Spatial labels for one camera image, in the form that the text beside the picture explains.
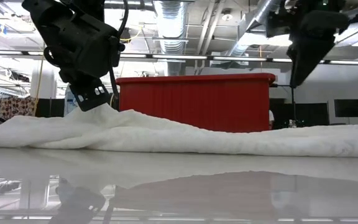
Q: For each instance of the black thin stand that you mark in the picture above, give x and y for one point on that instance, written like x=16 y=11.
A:
x=292 y=102

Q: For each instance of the small clear bottle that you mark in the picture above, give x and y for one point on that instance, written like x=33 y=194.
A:
x=291 y=124

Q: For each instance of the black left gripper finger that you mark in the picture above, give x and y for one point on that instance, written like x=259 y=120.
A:
x=89 y=100

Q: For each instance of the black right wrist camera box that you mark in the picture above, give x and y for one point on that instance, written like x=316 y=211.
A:
x=278 y=25

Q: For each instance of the wide silver ventilation duct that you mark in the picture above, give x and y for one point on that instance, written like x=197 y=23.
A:
x=170 y=25

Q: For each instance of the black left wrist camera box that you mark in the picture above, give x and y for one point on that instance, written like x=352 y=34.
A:
x=42 y=12

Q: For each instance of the black wall monitor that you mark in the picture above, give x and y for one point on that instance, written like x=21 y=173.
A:
x=350 y=108

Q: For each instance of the floral patterned cloth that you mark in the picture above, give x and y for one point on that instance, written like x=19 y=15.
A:
x=17 y=107

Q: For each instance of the narrow silver ventilation duct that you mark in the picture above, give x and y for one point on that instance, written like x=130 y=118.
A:
x=253 y=18

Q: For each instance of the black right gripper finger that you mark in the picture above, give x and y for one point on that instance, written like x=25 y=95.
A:
x=309 y=59

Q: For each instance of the white textured towel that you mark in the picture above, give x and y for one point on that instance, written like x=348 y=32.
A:
x=179 y=137

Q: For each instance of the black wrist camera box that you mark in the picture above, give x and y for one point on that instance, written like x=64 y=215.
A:
x=42 y=12
x=278 y=25

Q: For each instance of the red plastic bin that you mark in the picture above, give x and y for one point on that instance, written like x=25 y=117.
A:
x=197 y=102

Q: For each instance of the long light bar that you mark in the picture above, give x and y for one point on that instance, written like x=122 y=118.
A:
x=179 y=57

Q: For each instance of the black display panel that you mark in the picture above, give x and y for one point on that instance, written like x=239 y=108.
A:
x=50 y=108

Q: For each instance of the black partition panel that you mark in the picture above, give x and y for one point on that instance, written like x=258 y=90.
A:
x=309 y=115

